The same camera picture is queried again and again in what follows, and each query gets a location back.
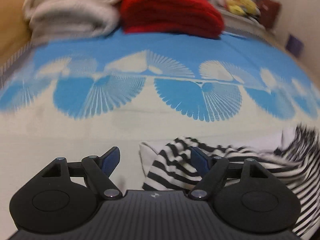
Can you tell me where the wooden headboard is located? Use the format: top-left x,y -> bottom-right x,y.
0,0 -> 30,64

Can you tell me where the purple box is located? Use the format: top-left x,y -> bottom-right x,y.
286,34 -> 304,58

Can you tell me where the cream folded towel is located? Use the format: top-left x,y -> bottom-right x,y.
23,0 -> 121,44

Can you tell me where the blue white patterned bedsheet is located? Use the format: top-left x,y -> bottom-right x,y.
1,30 -> 319,239

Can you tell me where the red folded sweater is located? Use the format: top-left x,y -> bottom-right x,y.
120,0 -> 225,38

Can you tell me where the black white striped shirt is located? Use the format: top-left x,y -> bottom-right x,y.
140,126 -> 319,238

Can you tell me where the yellow plush toy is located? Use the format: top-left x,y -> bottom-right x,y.
224,0 -> 260,16

